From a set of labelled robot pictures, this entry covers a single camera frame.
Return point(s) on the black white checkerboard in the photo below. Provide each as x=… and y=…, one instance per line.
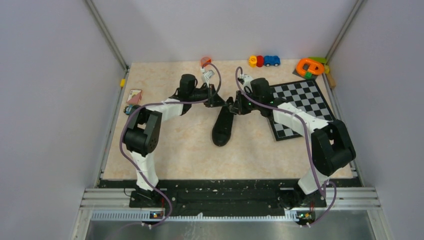
x=305, y=95

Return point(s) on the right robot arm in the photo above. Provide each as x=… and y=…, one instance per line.
x=328, y=143

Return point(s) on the yellow clip on rail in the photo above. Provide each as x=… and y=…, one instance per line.
x=122, y=83

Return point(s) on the black canvas sneaker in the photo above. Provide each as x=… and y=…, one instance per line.
x=222, y=129

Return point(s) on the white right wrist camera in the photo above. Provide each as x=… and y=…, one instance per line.
x=245, y=80

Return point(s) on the orange toy brick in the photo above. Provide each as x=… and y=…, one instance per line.
x=205, y=61

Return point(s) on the aluminium frame rail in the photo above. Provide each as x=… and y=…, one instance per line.
x=107, y=36

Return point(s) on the wooden block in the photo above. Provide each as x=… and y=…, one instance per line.
x=331, y=81

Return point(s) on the yellow toy cylinder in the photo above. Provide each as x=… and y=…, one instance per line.
x=252, y=61

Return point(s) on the green toy block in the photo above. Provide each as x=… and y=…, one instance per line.
x=321, y=60

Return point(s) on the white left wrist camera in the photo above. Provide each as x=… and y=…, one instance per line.
x=206, y=75

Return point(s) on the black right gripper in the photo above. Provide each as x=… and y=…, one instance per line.
x=238, y=107

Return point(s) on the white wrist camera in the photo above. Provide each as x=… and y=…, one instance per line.
x=206, y=75
x=245, y=80

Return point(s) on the red toy cylinder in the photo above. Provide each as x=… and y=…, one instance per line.
x=259, y=61

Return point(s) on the small blue toy robot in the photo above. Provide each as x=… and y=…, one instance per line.
x=129, y=109

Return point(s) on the blue toy car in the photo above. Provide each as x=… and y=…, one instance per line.
x=271, y=60

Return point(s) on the orange plastic ring toy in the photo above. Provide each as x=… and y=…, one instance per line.
x=308, y=68

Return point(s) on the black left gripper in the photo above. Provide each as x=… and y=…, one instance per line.
x=214, y=99

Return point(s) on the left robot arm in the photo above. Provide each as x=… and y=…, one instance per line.
x=141, y=133

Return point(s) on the pink tangram puzzle box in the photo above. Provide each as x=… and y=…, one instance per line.
x=134, y=97

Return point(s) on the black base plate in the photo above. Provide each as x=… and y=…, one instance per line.
x=228, y=198

